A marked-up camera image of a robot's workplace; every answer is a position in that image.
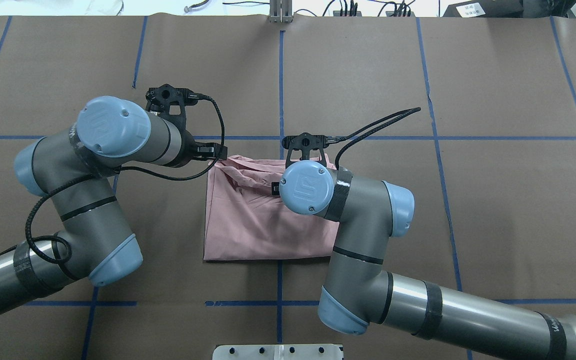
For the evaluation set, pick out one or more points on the pink Snoopy t-shirt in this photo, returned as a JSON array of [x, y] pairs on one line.
[[244, 222]]

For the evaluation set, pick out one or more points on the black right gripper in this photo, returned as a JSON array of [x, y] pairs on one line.
[[275, 188]]

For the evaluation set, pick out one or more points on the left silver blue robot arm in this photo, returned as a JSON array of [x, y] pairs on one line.
[[77, 228]]

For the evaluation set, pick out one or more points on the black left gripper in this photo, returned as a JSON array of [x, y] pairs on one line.
[[187, 149]]

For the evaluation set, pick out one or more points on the black box with label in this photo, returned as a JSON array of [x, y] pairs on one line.
[[484, 9]]

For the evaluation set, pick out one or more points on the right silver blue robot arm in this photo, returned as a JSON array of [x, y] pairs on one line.
[[358, 291]]

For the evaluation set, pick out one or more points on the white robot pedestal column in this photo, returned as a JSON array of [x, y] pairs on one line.
[[305, 351]]

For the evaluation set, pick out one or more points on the aluminium frame post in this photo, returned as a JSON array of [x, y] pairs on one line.
[[281, 11]]

